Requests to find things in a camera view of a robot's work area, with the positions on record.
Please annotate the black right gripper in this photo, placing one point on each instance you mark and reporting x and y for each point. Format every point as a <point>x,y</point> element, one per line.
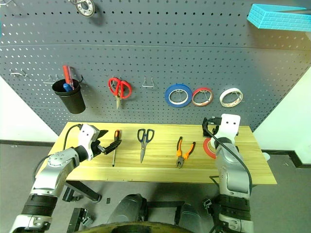
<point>213,120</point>

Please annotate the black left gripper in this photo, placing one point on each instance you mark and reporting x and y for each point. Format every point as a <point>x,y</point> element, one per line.
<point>97,148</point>

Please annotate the wide red tape roll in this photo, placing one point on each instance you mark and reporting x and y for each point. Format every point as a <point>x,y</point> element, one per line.
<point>207,148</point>

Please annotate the orange and black pliers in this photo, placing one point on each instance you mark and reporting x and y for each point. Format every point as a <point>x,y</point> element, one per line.
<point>179,161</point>

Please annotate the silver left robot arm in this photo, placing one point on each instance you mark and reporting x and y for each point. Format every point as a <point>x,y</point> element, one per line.
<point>56,165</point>

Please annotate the orange and black screwdriver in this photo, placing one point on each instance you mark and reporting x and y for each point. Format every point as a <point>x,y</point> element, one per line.
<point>117,134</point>

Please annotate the thin red tape roll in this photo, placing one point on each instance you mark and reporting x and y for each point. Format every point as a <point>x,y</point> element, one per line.
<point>201,105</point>

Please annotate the white tape roll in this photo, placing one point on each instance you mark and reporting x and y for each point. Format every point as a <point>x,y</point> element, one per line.
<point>229,105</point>

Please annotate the black plastic cup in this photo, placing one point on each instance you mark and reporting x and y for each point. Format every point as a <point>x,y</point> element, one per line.
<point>73,102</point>

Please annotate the blue tape roll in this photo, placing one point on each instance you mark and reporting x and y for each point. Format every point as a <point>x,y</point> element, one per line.
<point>167,97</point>

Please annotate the white round knob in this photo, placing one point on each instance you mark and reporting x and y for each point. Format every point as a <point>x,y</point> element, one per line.
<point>266,156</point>

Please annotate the black cup hook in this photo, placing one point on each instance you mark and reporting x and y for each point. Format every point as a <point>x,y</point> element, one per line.
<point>82,78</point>

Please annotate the large dark rounded robot shape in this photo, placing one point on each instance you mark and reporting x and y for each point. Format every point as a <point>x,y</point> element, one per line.
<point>128,208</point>

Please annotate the grey perforated pegboard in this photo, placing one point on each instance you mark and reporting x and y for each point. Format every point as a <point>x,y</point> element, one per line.
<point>170,48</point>

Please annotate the dark round rim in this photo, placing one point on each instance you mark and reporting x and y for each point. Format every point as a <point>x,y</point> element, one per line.
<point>145,229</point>

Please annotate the small dark rounded robot shape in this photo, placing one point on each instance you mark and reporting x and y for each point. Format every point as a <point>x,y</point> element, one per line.
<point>188,214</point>

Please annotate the white pegboard hook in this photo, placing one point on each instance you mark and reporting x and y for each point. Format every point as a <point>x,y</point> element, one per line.
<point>14,73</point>

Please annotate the blue brick-pattern foam block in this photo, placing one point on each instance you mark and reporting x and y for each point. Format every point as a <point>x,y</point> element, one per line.
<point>274,19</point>

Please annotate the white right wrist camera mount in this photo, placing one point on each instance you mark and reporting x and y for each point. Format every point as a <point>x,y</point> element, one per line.
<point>228,128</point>

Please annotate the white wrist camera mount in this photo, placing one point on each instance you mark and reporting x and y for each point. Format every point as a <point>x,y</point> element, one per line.
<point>86,136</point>
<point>228,128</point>

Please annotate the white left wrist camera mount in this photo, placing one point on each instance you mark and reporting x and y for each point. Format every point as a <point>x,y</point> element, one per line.
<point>86,136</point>

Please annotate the black table frame beam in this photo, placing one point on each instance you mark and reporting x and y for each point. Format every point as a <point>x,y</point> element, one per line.
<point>85,191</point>

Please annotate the metal frame bracket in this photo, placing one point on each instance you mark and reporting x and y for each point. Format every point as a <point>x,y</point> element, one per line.
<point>81,219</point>

